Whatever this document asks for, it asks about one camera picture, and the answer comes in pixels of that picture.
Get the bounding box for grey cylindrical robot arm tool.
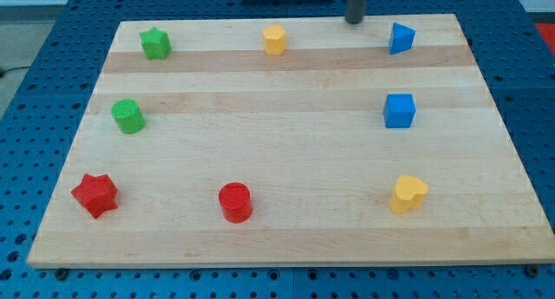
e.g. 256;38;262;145
344;0;367;25

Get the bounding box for yellow hexagon block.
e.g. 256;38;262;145
262;24;287;55

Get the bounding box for green star block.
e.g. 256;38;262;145
140;27;172;60

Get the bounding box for red star block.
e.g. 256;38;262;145
70;173;118;218

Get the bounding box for light wooden board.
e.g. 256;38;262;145
27;14;554;269

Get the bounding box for red cylinder block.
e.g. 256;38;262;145
218;182;252;224

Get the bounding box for blue cube block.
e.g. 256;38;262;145
382;94;416;128

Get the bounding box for yellow heart block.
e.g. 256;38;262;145
390;175;429;214

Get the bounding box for green cylinder block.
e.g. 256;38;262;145
111;99;146;134

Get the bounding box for blue triangle block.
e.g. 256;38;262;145
388;23;416;55

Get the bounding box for black cable on floor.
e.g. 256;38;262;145
0;65;30;79

